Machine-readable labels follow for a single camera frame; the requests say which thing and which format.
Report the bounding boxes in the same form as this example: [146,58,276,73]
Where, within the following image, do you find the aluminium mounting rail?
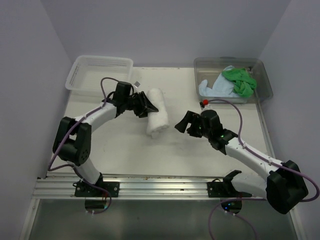
[32,172,223,200]

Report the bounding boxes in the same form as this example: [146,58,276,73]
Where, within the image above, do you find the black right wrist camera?
[200,109,223,131]

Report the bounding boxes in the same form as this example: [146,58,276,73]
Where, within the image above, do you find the white towel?
[146,88,170,139]

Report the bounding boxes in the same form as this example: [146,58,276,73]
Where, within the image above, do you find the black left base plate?
[72,181,120,198]

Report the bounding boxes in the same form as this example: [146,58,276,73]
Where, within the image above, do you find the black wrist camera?
[112,81,133,105]
[200,109,223,131]

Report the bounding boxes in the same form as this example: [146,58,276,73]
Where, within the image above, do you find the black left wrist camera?
[112,81,133,105]

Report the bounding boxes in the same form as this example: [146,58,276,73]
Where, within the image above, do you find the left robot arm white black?
[48,91,159,197]

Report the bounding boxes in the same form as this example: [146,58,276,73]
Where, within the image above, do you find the light blue towel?
[197,73,241,98]

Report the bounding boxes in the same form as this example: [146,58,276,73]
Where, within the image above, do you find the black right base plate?
[206,178,252,198]

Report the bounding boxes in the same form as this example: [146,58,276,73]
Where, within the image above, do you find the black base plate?
[206,178,252,198]
[72,181,120,198]

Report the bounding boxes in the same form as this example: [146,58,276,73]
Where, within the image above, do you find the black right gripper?
[174,111,212,139]

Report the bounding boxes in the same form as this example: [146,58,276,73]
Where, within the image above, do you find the green towel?
[221,67,257,98]

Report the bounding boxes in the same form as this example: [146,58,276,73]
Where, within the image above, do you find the grey transparent plastic bin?
[193,57,273,104]

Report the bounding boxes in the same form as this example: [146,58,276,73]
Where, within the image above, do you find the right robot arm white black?
[175,110,309,214]

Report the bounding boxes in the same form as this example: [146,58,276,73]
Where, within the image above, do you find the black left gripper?
[124,91,158,118]

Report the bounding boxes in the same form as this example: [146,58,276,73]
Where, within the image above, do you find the white plastic basket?
[65,55,134,97]

